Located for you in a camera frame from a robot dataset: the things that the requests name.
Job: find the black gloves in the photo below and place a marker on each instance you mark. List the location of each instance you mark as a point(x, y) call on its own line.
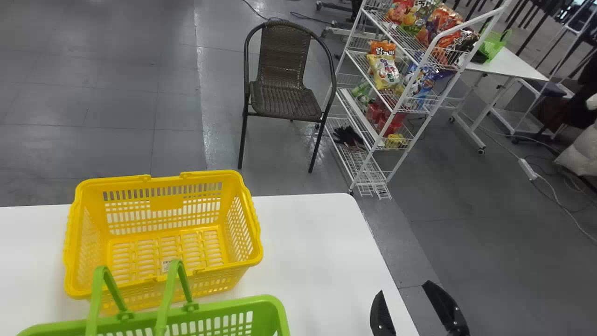
point(347, 136)

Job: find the small green basket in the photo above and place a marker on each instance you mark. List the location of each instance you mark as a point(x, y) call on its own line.
point(492, 45)

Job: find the brown wicker chair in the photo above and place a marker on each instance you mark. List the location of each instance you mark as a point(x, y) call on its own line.
point(282, 88)

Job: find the yellow snack packet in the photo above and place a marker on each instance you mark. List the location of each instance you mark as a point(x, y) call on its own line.
point(383, 71)

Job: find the white side table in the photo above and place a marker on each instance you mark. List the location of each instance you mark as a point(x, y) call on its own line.
point(506, 65)

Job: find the yellow basket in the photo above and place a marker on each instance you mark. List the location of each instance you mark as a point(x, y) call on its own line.
point(140, 254)

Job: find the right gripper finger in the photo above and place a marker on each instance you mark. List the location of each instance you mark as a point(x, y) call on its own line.
point(445, 305)
point(381, 317)

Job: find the white power strip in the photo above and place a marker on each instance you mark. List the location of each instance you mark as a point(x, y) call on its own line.
point(528, 169)

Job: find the orange snack packet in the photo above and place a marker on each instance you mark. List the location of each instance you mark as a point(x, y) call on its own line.
point(382, 47)

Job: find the red snack packet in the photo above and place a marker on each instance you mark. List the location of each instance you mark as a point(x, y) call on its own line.
point(389, 122)

